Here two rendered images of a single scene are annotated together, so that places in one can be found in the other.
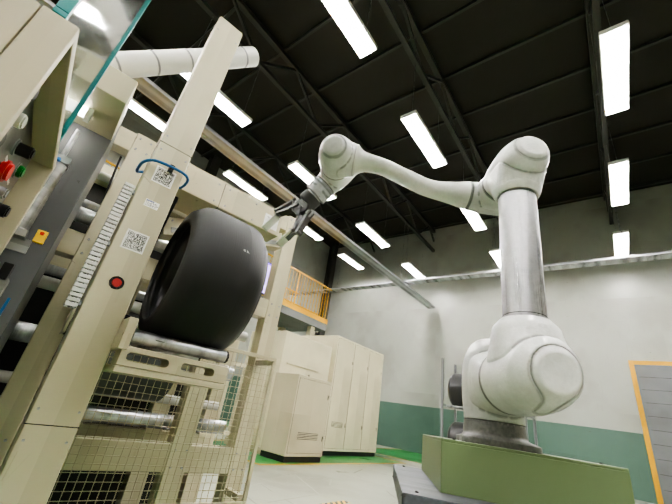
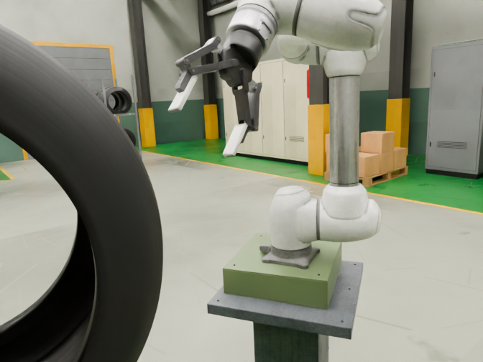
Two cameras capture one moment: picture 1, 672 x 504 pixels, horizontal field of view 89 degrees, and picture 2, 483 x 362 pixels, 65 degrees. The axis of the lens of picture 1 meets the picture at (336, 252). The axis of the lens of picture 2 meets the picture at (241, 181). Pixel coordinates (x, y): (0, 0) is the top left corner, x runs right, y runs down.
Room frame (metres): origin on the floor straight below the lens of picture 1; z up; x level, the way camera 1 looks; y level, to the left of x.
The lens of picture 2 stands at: (0.91, 0.87, 1.36)
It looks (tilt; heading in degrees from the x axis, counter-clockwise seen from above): 12 degrees down; 281
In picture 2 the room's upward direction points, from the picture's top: 3 degrees counter-clockwise
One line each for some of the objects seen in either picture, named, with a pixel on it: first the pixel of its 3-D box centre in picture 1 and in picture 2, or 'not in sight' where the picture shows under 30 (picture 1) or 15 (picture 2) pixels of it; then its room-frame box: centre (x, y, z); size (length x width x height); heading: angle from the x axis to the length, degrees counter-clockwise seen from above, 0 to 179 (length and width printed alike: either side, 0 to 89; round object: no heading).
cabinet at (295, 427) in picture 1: (298, 416); not in sight; (6.40, 0.18, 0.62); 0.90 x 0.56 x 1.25; 139
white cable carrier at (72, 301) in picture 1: (103, 241); not in sight; (1.13, 0.81, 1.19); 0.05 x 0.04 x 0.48; 38
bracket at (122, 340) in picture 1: (117, 336); not in sight; (1.26, 0.71, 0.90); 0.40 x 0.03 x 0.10; 38
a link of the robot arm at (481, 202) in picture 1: (495, 197); (299, 47); (0.96, -0.52, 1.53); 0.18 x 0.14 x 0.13; 87
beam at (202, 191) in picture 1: (224, 209); not in sight; (1.69, 0.66, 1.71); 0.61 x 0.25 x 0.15; 128
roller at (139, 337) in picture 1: (181, 347); not in sight; (1.27, 0.48, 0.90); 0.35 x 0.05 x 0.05; 128
